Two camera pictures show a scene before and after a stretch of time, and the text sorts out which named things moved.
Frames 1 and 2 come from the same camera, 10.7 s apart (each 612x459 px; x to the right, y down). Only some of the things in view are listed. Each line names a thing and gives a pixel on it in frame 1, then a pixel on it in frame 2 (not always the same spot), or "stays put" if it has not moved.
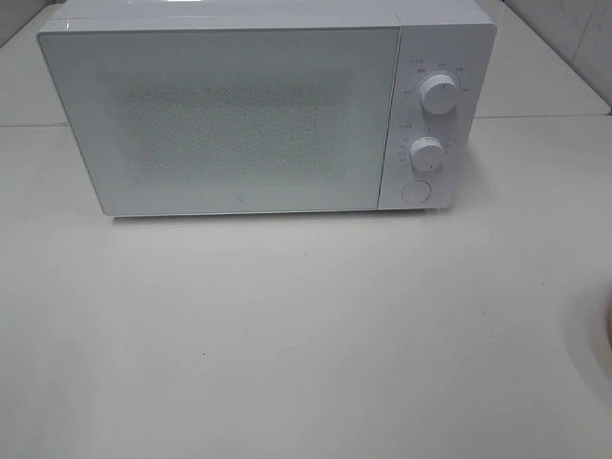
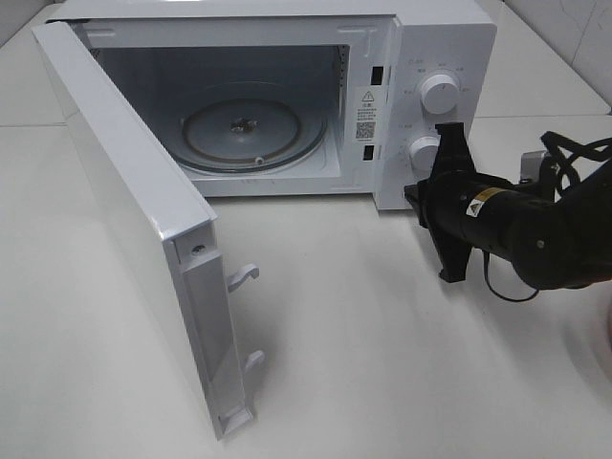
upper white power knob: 439,94 stays put
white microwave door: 198,120 to 165,223
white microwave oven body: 189,107 stays put
